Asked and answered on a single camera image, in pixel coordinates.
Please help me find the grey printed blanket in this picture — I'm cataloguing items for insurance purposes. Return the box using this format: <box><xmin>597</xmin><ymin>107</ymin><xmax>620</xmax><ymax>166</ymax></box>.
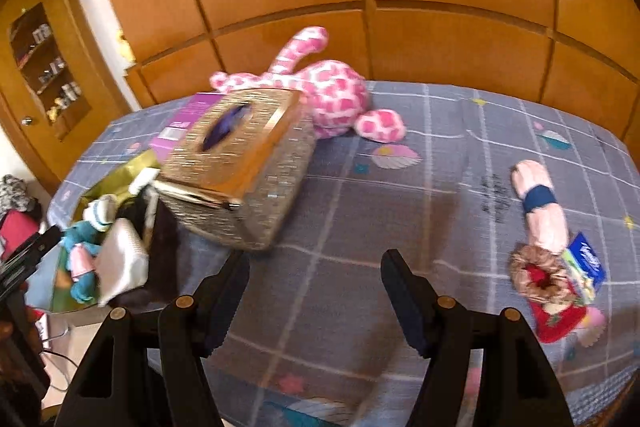
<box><xmin>47</xmin><ymin>79</ymin><xmax>640</xmax><ymax>427</ymax></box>

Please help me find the wooden display cabinet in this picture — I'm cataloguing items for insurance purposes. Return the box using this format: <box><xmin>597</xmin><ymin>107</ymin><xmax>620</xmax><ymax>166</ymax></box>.
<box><xmin>0</xmin><ymin>0</ymin><xmax>133</xmax><ymax>198</ymax></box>

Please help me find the gold glitter tissue box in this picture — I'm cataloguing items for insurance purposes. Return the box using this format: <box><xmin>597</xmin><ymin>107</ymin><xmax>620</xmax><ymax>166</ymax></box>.
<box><xmin>152</xmin><ymin>88</ymin><xmax>317</xmax><ymax>253</ymax></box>

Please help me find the black furry cloth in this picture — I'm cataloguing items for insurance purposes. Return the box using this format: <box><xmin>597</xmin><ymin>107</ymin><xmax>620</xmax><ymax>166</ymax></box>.
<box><xmin>117</xmin><ymin>192</ymin><xmax>181</xmax><ymax>308</ymax></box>

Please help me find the red cloth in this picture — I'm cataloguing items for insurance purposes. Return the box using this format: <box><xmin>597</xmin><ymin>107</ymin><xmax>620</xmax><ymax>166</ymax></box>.
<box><xmin>0</xmin><ymin>209</ymin><xmax>43</xmax><ymax>258</ymax></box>

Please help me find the group of small bottles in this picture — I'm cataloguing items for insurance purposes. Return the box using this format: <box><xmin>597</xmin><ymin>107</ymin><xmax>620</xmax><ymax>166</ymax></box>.
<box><xmin>15</xmin><ymin>24</ymin><xmax>83</xmax><ymax>120</ymax></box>

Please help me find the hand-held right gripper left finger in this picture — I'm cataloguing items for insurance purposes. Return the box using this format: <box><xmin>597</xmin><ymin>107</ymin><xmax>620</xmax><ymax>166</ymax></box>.
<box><xmin>54</xmin><ymin>249</ymin><xmax>251</xmax><ymax>427</ymax></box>

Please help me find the pink spotted giraffe plush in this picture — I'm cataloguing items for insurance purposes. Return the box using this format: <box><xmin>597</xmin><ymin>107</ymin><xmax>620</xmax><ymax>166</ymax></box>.
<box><xmin>209</xmin><ymin>26</ymin><xmax>407</xmax><ymax>144</ymax></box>

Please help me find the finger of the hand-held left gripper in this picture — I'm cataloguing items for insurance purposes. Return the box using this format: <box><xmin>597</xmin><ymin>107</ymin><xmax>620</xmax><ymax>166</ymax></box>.
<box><xmin>0</xmin><ymin>227</ymin><xmax>63</xmax><ymax>268</ymax></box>

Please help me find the teal plush doll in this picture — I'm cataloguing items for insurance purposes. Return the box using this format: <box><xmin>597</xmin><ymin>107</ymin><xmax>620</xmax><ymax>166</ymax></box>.
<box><xmin>60</xmin><ymin>222</ymin><xmax>108</xmax><ymax>305</ymax></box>

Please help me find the blue tissue packet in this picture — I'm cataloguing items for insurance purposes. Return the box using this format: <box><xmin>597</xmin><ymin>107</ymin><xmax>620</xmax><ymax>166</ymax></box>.
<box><xmin>560</xmin><ymin>231</ymin><xmax>607</xmax><ymax>303</ymax></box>

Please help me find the purple cardboard box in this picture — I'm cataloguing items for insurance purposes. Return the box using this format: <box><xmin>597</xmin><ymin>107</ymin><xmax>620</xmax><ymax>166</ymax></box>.
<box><xmin>149</xmin><ymin>91</ymin><xmax>226</xmax><ymax>158</ymax></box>

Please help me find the grey knitted cloth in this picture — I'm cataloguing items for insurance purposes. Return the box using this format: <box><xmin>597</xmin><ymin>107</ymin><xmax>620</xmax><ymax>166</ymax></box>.
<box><xmin>0</xmin><ymin>174</ymin><xmax>37</xmax><ymax>214</ymax></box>

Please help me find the red sock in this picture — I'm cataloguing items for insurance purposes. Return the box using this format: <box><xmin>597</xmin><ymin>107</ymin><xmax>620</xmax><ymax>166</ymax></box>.
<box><xmin>530</xmin><ymin>264</ymin><xmax>591</xmax><ymax>345</ymax></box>

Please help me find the pink sock with blue band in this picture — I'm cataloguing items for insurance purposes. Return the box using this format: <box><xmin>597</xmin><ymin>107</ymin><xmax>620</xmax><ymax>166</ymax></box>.
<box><xmin>510</xmin><ymin>159</ymin><xmax>571</xmax><ymax>255</ymax></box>

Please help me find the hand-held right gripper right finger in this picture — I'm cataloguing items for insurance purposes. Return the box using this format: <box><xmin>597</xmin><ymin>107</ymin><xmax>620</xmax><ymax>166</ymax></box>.
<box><xmin>381</xmin><ymin>249</ymin><xmax>576</xmax><ymax>427</ymax></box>

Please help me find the brown scrunchie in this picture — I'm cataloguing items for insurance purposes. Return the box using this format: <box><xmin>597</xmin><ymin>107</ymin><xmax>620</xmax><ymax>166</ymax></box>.
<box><xmin>507</xmin><ymin>244</ymin><xmax>571</xmax><ymax>300</ymax></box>

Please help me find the gold green bag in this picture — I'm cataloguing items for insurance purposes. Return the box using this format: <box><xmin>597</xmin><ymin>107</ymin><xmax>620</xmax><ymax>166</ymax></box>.
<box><xmin>50</xmin><ymin>149</ymin><xmax>166</xmax><ymax>313</ymax></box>

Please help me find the white sock with blue stripe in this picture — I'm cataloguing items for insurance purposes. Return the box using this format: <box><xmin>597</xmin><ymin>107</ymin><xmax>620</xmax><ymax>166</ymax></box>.
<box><xmin>82</xmin><ymin>194</ymin><xmax>120</xmax><ymax>235</ymax></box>

